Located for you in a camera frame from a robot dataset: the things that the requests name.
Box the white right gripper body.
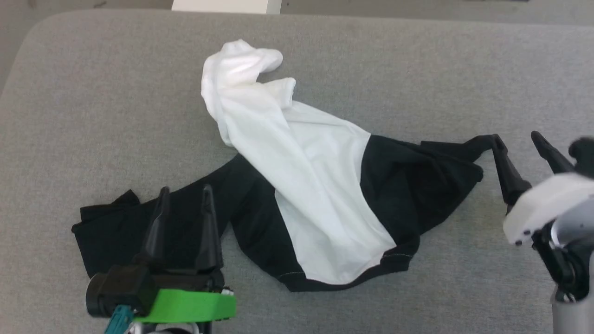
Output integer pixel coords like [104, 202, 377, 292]
[503, 172, 594, 247]

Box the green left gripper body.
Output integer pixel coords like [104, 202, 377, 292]
[134, 268, 237, 324]

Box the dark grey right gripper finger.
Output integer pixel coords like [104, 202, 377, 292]
[530, 131, 577, 176]
[491, 134, 533, 206]

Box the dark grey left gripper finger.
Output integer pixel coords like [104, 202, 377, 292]
[194, 184, 224, 273]
[135, 186, 172, 270]

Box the black and white shirt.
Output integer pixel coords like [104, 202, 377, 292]
[71, 39, 506, 293]

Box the white rectangular box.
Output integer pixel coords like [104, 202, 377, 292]
[171, 0, 283, 15]

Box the black left arm cable, teal plug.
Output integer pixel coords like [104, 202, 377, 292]
[104, 304, 136, 334]

